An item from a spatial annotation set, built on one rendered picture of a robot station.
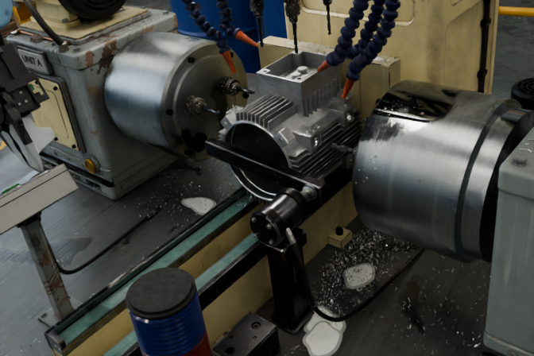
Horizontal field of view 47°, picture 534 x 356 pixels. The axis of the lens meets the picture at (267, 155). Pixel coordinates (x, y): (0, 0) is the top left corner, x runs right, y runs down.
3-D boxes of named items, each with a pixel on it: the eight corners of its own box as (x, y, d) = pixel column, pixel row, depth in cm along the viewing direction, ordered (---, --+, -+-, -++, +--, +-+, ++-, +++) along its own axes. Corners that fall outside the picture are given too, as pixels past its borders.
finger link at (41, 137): (71, 155, 103) (42, 106, 102) (40, 171, 99) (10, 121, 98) (64, 158, 105) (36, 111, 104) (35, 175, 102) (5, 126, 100)
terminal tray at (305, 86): (298, 83, 120) (295, 48, 117) (343, 94, 114) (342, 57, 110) (259, 108, 113) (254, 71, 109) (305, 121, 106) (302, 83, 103)
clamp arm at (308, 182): (329, 195, 99) (215, 148, 113) (329, 180, 98) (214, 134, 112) (317, 206, 97) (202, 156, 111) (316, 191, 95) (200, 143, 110)
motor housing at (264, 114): (288, 145, 130) (280, 62, 121) (365, 169, 119) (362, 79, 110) (225, 191, 118) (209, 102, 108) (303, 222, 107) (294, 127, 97)
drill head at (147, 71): (160, 102, 159) (140, 8, 146) (269, 134, 137) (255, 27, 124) (81, 145, 143) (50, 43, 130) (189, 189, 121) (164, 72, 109)
